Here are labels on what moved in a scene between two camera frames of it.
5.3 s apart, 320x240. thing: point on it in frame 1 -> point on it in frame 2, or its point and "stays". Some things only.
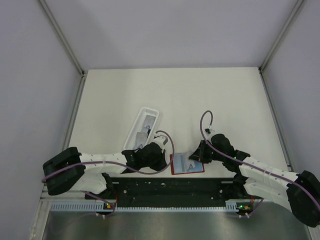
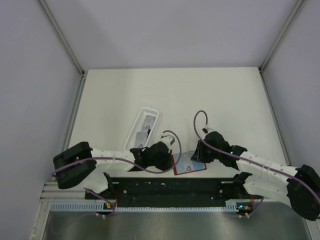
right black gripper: x=199 y=154 stays
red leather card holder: x=181 y=164 stays
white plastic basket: x=141 y=129 stays
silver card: x=198 y=167 -> x=184 y=165
